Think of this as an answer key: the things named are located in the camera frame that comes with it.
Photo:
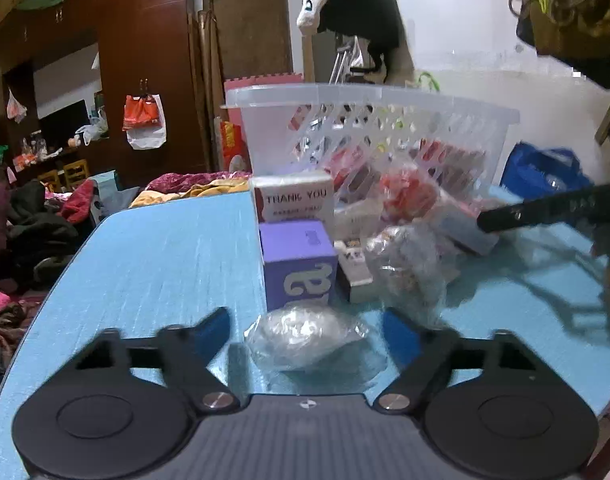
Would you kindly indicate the yellow and red blanket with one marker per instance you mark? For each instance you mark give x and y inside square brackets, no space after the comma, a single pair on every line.
[195,187]

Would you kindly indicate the white box with pink print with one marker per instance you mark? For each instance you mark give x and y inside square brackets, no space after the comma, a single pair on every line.
[295,197]

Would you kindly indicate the green bag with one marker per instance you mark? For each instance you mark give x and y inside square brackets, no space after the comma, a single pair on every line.
[427,81]

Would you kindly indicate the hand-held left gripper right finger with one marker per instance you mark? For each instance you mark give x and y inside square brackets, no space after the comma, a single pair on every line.
[400,332]

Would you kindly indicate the pink foam mat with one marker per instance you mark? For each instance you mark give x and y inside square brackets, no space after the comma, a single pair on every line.
[262,82]

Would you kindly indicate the white item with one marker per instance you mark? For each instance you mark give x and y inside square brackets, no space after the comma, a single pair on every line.
[305,340]

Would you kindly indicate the white plastic lattice basket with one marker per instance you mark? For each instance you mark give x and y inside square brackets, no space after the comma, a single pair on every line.
[285,125]

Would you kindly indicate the purple cardboard box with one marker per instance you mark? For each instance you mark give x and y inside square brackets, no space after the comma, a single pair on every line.
[297,265]

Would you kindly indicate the red ball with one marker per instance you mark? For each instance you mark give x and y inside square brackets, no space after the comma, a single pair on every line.
[407,192]

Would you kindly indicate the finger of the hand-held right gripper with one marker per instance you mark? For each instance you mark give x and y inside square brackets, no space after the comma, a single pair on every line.
[535,210]

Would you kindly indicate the brown hanging bag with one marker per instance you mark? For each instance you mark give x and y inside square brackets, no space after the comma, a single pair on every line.
[580,30]

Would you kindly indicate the yellow stool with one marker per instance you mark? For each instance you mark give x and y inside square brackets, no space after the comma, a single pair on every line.
[75,172]

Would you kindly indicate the blue fabric bag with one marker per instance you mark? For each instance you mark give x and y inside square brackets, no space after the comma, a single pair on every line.
[545,170]

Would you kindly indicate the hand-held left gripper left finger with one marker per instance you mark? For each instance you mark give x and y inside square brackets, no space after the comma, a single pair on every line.
[212,331]

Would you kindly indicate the metal folding stand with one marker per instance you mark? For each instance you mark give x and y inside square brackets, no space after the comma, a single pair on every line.
[342,62]

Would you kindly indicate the pile of dark clothes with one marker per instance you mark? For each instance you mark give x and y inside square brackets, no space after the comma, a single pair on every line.
[35,230]

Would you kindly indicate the small white box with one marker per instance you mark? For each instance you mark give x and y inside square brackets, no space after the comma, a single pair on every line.
[354,270]

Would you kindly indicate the crumpled clear bag with contents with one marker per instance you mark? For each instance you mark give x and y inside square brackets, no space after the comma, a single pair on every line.
[410,265]

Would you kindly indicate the white and black hanging garment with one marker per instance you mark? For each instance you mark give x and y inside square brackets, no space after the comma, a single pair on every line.
[345,10]

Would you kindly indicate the red paper packet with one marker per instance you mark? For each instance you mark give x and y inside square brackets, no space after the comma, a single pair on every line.
[232,147]

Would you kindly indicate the red and white plastic bag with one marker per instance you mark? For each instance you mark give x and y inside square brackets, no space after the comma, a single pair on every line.
[144,122]

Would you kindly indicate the small hanging plastic bag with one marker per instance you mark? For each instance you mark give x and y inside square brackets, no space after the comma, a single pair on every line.
[15,107]

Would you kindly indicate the brown wooden wardrobe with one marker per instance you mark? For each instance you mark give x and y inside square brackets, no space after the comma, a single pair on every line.
[125,70]

